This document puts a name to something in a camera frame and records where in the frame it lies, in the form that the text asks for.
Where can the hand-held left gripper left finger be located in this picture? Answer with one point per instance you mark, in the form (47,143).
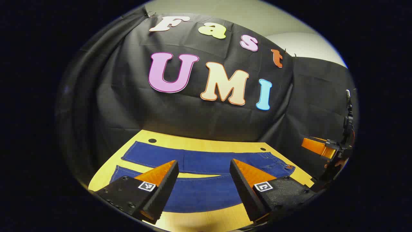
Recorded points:
(162,190)

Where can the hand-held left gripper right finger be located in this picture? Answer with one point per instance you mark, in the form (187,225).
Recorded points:
(244,187)

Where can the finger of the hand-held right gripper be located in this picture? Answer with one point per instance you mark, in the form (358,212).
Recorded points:
(317,146)

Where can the blue denim jeans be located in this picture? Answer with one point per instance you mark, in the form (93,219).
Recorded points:
(206,193)

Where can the black backdrop cloth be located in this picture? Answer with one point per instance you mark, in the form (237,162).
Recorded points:
(199,112)

